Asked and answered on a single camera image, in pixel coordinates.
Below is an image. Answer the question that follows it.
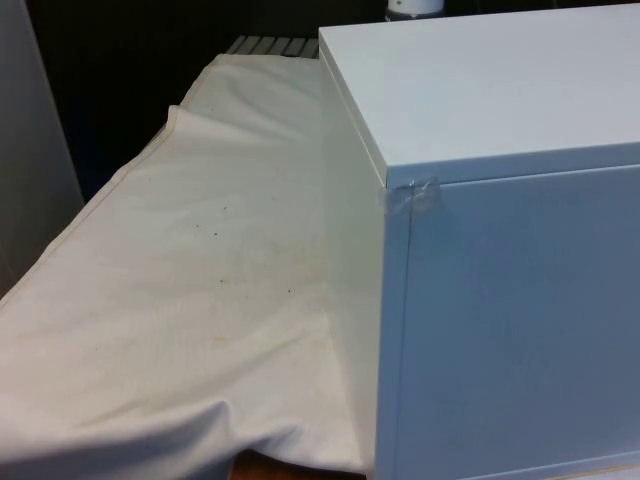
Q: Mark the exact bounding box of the pale locker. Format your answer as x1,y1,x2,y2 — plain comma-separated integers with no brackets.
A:
0,0,85,302

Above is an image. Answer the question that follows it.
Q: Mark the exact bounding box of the white chest of drawers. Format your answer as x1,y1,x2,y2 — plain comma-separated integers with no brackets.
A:
318,8,640,480

